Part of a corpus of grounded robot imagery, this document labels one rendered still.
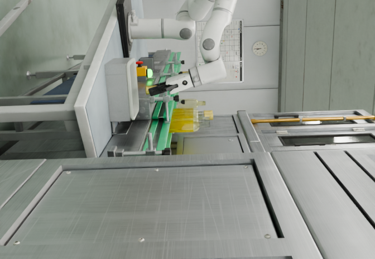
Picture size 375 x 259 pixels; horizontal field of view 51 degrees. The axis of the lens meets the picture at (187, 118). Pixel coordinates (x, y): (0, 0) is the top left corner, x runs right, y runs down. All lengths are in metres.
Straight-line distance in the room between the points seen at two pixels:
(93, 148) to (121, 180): 0.54
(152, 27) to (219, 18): 0.43
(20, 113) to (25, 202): 0.64
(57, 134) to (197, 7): 0.88
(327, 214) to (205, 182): 0.23
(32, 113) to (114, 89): 0.33
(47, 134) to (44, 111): 0.67
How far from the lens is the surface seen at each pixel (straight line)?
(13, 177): 0.86
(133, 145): 1.43
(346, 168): 0.82
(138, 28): 1.90
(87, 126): 1.27
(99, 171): 0.85
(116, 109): 1.53
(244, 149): 1.86
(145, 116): 1.72
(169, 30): 1.89
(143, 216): 0.66
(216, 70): 1.51
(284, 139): 2.16
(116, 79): 1.51
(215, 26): 1.53
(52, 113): 1.32
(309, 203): 0.68
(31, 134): 2.02
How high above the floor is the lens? 1.09
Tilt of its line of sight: 1 degrees down
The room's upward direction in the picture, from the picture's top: 88 degrees clockwise
